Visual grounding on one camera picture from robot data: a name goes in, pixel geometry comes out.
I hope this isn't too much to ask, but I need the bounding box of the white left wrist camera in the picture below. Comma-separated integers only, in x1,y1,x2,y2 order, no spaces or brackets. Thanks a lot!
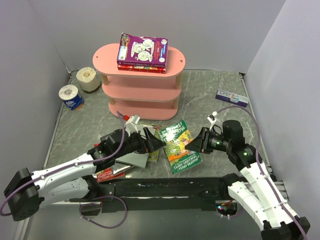
123,114,140,137

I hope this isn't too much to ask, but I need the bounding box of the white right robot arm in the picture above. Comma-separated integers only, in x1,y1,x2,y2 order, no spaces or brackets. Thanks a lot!
185,120,311,240

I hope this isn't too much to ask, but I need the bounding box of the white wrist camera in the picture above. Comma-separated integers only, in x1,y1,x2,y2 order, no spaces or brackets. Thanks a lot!
207,111,222,131
123,114,140,137

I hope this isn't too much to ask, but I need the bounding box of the purple 117-storey treehouse book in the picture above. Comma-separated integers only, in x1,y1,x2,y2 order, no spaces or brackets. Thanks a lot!
116,33,169,68

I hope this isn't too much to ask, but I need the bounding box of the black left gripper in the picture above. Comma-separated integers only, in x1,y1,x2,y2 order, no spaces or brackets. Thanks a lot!
114,126,166,159

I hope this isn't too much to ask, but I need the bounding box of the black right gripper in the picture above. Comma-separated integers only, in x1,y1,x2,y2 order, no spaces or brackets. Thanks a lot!
185,126,232,154

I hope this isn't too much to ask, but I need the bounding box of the grey Great Gatsby book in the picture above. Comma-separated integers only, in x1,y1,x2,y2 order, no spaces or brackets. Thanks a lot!
115,152,149,168

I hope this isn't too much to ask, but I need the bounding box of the green 104-storey treehouse book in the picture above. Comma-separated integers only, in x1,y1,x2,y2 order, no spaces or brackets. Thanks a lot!
158,120,202,174

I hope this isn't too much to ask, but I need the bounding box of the pink three-tier shelf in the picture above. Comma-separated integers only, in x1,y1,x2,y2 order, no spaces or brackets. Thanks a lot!
92,43,186,121

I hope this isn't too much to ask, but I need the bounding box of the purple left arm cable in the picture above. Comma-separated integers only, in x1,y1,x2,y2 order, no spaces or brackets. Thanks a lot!
0,111,128,217

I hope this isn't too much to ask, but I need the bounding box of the purple white small box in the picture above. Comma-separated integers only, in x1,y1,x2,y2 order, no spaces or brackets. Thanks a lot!
215,89,249,108

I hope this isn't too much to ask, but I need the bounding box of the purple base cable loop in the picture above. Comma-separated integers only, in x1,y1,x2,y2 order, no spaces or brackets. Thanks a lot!
79,194,128,229

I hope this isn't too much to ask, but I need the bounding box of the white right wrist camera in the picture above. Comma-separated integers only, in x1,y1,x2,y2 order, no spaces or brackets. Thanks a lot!
207,111,222,131

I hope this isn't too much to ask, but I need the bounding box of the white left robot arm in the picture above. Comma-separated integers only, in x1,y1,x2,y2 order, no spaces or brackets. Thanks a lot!
4,127,166,222

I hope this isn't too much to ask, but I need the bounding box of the black Maugham book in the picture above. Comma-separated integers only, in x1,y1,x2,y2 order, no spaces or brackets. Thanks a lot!
100,132,135,176

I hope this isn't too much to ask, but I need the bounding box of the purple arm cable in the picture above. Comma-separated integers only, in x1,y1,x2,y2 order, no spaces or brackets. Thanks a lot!
0,111,128,217
216,106,310,240

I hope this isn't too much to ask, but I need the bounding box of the red 156-storey treehouse book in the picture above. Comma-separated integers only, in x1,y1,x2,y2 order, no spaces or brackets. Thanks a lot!
117,64,166,74

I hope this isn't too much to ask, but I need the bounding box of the red 13-storey treehouse book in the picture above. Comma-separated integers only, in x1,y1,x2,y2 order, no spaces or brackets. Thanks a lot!
93,142,125,183

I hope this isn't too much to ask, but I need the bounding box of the lime green treehouse book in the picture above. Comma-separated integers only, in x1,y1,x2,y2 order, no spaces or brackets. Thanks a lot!
139,122,163,163

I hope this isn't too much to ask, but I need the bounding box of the beige toilet paper roll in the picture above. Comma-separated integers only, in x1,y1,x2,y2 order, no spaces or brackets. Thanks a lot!
76,67,101,94

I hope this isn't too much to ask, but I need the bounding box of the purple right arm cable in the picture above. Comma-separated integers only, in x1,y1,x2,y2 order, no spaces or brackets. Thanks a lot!
216,106,310,240

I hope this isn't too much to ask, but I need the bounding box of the blue wrapped toilet paper roll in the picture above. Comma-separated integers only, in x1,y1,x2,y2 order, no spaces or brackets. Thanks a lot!
58,84,84,110

